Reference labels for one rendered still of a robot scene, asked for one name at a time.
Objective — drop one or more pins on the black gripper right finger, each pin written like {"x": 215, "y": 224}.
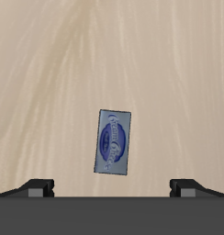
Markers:
{"x": 185, "y": 186}

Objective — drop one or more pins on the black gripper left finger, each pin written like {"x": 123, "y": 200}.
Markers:
{"x": 37, "y": 186}

